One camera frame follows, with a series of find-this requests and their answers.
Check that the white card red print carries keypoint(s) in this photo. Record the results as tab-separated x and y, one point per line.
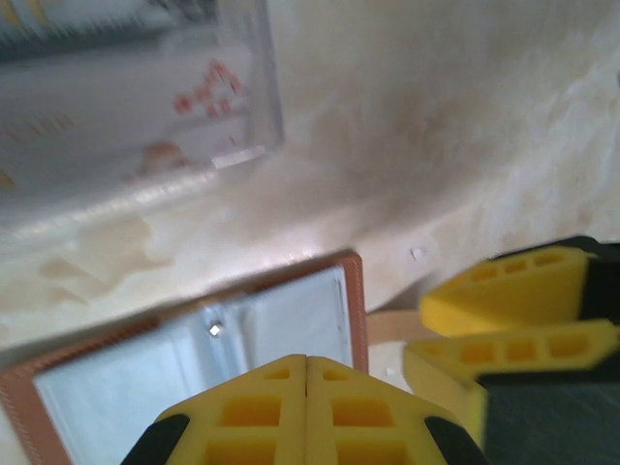
145	97

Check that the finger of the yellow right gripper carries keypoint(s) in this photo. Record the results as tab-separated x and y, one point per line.
508	353
513	295

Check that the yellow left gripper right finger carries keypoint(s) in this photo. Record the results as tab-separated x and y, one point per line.
363	416

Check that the brown leather card holder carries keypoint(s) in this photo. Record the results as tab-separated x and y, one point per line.
97	402

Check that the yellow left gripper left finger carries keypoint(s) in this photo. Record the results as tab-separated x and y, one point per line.
252	416

